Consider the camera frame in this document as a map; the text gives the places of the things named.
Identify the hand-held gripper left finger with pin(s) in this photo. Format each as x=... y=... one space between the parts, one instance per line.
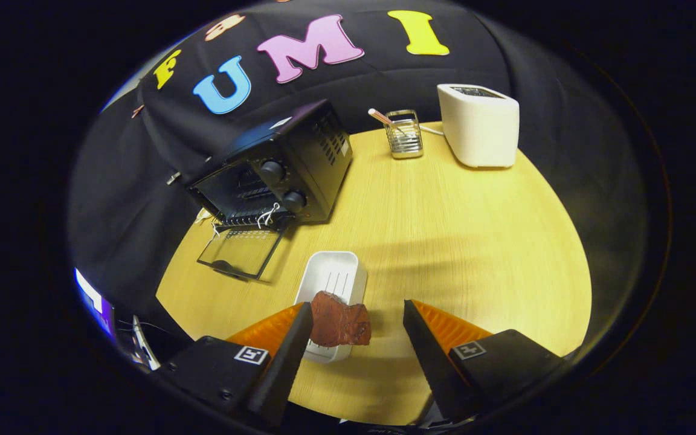
x=284 y=362

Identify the silver metal clip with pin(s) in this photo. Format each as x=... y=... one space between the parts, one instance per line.
x=174 y=178

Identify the bright screen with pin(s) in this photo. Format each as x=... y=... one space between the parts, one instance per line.
x=91 y=299

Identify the white bread toaster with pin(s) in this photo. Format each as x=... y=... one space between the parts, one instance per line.
x=481 y=127

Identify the red meat slice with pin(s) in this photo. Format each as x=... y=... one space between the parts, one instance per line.
x=339 y=323

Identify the black toaster oven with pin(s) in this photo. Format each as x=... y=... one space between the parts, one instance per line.
x=312 y=157

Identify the pink clip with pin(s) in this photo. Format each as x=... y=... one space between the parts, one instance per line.
x=137 y=111

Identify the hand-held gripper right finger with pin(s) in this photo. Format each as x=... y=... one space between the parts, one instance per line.
x=429 y=356

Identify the white ribbed tray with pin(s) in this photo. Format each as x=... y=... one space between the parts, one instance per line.
x=333 y=272

